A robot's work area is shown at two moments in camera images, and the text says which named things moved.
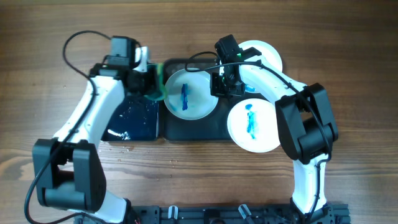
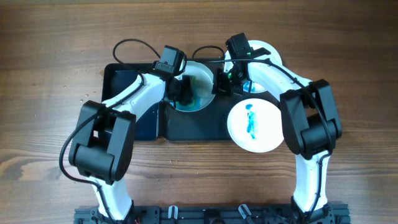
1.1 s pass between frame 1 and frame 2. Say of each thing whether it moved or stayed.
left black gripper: moved
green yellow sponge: moved
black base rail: stayed
